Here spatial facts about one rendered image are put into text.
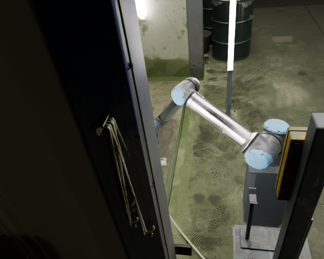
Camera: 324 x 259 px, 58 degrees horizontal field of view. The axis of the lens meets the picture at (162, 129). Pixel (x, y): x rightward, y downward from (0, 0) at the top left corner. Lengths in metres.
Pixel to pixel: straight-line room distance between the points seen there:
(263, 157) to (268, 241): 0.47
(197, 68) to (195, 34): 0.46
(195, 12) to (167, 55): 0.65
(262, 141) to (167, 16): 2.37
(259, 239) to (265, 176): 0.61
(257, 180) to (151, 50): 2.47
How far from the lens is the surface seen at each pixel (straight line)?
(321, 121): 0.75
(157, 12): 3.76
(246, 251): 1.47
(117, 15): 0.71
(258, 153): 1.72
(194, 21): 3.74
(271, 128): 1.86
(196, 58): 3.93
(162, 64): 4.02
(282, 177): 0.93
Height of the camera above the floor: 2.08
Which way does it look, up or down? 39 degrees down
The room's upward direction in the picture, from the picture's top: 8 degrees counter-clockwise
